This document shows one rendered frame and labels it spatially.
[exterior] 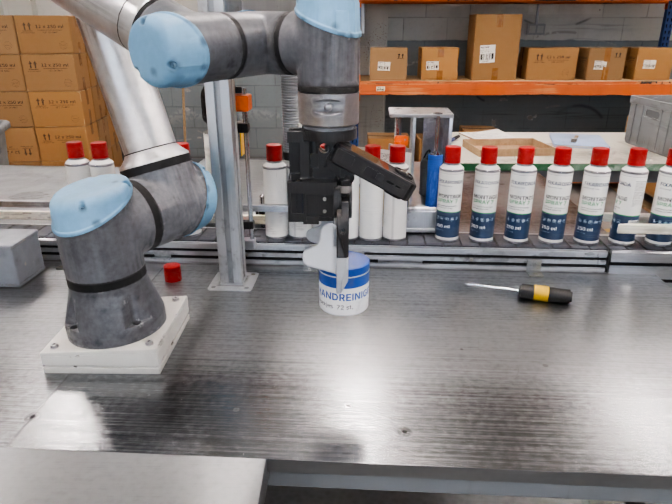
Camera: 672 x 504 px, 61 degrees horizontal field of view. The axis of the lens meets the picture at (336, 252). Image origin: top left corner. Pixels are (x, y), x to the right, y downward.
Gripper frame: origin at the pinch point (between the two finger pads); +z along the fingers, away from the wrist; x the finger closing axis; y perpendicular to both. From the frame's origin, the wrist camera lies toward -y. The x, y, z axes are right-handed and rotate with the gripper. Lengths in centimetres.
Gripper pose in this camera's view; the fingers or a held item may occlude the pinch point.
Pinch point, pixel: (344, 273)
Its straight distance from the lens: 78.4
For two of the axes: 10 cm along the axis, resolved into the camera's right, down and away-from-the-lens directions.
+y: -10.0, -0.1, 0.1
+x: -0.1, 3.7, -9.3
